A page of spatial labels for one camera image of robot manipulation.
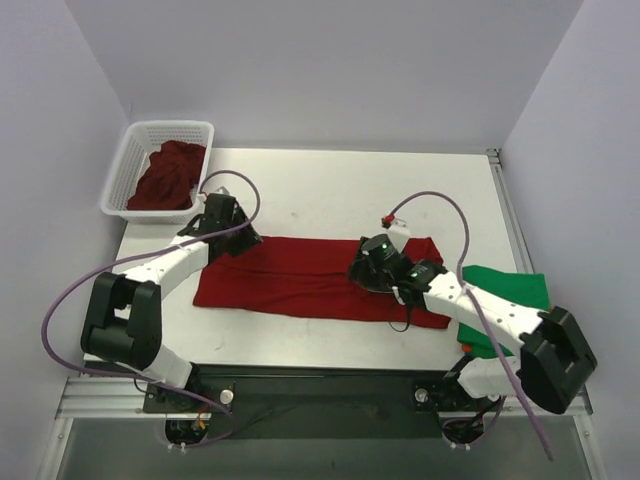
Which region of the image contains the white perforated plastic basket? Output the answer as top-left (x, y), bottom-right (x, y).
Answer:
top-left (101, 120), bottom-right (215, 224)

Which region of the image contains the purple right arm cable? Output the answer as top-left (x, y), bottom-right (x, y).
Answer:
top-left (387, 192), bottom-right (555, 461)

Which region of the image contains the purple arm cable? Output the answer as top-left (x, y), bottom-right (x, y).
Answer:
top-left (387, 192), bottom-right (555, 461)
top-left (40, 170), bottom-right (262, 449)

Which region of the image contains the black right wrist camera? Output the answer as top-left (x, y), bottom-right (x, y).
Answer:
top-left (360, 214), bottom-right (413, 277)

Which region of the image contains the green folded t-shirt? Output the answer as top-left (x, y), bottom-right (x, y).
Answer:
top-left (457, 265), bottom-right (551, 359)

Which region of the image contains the aluminium frame rail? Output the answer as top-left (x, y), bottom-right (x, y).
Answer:
top-left (485, 148), bottom-right (608, 479)

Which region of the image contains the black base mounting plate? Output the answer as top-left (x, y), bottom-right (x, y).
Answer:
top-left (142, 365), bottom-right (491, 441)

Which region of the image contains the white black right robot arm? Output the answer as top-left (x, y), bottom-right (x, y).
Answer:
top-left (348, 243), bottom-right (597, 414)

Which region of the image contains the dark red crumpled shirt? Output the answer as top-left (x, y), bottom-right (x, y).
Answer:
top-left (127, 140), bottom-right (206, 211)

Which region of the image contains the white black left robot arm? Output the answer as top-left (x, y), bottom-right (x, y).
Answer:
top-left (80, 220), bottom-right (262, 412)

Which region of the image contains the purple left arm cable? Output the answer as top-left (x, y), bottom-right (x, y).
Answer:
top-left (40, 170), bottom-right (262, 449)

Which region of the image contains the red t-shirt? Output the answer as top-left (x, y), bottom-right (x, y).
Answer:
top-left (192, 235), bottom-right (451, 331)

